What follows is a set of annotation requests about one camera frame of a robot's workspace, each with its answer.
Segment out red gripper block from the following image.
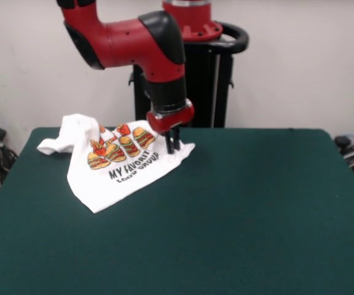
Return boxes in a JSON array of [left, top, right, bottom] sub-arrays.
[[146, 98, 195, 155]]

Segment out white printed t-shirt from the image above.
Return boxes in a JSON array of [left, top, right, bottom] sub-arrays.
[[36, 113, 196, 214]]

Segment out dark green table cloth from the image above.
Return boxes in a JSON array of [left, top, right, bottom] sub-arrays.
[[0, 127, 354, 295]]

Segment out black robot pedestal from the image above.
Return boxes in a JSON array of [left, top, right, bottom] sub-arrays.
[[127, 20, 250, 128]]

